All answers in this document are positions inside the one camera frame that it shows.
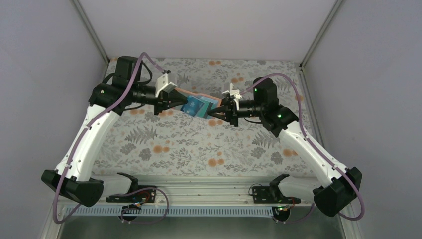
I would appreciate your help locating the pink leather card holder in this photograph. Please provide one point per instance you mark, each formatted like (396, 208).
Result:
(211, 102)

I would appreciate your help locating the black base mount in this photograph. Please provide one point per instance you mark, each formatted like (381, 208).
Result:
(273, 196)
(132, 193)

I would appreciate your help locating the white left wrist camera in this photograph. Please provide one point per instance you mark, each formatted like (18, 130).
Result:
(165, 83)

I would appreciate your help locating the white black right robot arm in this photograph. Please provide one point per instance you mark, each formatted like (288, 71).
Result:
(334, 186)

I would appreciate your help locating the aluminium frame post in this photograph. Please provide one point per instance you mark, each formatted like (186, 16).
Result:
(90, 29)
(320, 34)

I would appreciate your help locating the left aluminium frame post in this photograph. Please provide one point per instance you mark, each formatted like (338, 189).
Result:
(90, 29)

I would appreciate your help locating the blue credit card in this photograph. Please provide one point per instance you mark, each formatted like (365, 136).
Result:
(193, 106)

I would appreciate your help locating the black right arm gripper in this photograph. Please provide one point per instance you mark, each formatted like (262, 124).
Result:
(229, 109)

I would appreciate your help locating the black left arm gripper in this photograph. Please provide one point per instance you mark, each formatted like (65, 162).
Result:
(164, 100)

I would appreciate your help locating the floral patterned table mat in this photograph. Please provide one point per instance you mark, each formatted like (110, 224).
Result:
(175, 143)

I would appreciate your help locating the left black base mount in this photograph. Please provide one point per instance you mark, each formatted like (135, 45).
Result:
(132, 193)

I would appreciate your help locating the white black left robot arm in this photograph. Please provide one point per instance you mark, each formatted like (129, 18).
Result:
(130, 83)

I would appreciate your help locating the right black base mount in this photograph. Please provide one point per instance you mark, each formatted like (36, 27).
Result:
(273, 196)

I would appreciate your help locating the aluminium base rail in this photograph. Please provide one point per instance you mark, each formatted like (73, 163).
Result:
(178, 196)

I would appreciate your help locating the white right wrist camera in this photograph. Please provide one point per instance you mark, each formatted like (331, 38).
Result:
(230, 94)

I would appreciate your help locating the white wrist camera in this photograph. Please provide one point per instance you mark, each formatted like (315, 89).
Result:
(230, 94)
(165, 83)

